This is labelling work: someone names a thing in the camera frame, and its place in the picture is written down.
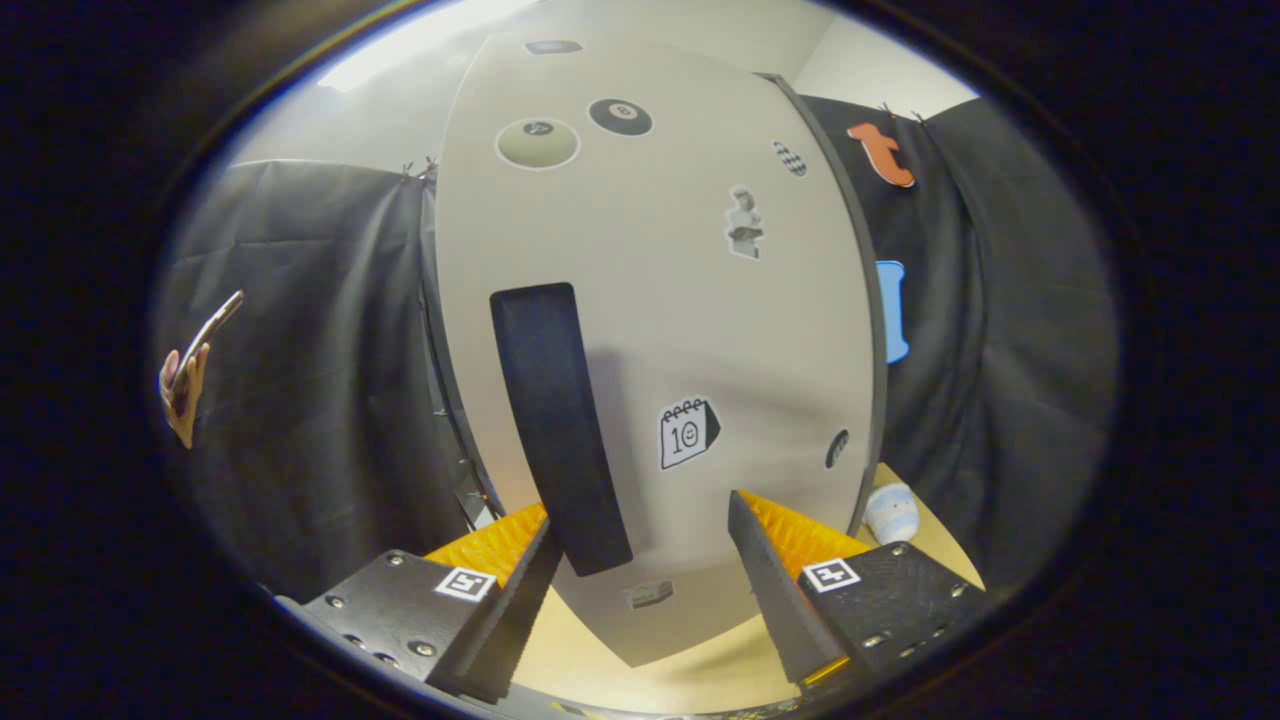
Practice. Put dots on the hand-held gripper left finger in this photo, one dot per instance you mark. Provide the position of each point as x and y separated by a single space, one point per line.
510 620

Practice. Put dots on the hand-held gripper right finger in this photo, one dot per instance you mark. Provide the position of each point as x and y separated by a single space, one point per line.
780 600

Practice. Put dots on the pale grey cabinet door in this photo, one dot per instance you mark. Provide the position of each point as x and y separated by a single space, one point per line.
650 320

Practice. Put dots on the slim smartphone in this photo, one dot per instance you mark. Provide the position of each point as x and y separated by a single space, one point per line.
215 320

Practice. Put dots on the white round object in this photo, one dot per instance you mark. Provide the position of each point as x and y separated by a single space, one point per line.
890 515

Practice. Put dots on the dark grey cabinet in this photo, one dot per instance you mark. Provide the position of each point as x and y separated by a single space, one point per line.
881 400

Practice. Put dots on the black backdrop cloth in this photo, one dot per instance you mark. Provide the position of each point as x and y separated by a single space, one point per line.
320 450

